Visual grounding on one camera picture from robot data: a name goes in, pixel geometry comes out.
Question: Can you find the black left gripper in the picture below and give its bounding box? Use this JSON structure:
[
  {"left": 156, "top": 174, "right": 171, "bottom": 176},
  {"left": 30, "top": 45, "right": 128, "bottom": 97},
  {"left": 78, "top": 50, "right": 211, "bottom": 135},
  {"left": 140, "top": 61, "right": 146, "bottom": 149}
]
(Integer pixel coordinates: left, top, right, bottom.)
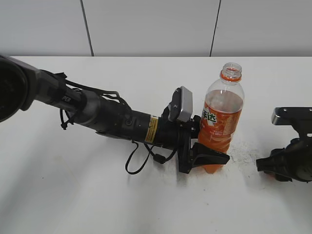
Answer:
[{"left": 156, "top": 115, "right": 230, "bottom": 174}]

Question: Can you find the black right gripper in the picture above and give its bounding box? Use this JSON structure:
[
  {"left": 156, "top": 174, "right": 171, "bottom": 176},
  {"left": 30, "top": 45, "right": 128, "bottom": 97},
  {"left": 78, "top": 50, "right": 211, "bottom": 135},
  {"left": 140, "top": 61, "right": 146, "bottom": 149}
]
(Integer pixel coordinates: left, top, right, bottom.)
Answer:
[{"left": 256, "top": 127, "right": 312, "bottom": 183}]

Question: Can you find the orange soda plastic bottle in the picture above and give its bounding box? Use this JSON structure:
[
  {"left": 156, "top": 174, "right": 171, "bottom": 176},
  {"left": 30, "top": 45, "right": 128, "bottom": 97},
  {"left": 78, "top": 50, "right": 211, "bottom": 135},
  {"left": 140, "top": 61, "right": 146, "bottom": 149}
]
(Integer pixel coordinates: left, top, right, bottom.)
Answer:
[{"left": 197, "top": 62, "right": 245, "bottom": 175}]

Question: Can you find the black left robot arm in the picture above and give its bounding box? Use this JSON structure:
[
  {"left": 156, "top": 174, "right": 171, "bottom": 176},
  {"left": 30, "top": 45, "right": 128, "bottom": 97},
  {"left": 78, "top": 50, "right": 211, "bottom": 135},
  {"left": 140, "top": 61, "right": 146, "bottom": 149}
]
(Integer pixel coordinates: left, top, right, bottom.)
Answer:
[{"left": 0, "top": 56, "right": 230, "bottom": 174}]

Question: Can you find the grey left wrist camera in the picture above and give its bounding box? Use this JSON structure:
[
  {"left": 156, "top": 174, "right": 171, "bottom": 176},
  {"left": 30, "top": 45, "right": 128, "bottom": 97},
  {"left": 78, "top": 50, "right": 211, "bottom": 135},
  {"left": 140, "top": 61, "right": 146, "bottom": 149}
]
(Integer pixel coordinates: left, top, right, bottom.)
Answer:
[{"left": 168, "top": 86, "right": 193, "bottom": 122}]

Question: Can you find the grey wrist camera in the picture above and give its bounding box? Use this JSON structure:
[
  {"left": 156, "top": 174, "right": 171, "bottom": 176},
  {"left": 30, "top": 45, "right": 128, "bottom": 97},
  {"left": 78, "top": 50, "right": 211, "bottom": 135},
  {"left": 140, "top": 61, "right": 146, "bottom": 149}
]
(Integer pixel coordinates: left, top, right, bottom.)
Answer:
[
  {"left": 271, "top": 107, "right": 312, "bottom": 126},
  {"left": 168, "top": 86, "right": 193, "bottom": 122}
]

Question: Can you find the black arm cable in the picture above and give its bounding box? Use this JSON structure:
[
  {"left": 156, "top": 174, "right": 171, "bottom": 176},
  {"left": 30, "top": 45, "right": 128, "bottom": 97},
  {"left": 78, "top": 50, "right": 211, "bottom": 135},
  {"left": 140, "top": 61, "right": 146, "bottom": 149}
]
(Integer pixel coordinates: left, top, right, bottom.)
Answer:
[{"left": 125, "top": 140, "right": 178, "bottom": 175}]

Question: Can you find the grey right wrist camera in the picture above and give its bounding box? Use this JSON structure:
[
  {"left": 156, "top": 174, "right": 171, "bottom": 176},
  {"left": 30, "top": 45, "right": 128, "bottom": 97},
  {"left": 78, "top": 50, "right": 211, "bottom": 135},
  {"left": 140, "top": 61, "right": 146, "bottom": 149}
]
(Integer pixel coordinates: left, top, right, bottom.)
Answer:
[{"left": 271, "top": 107, "right": 312, "bottom": 126}]

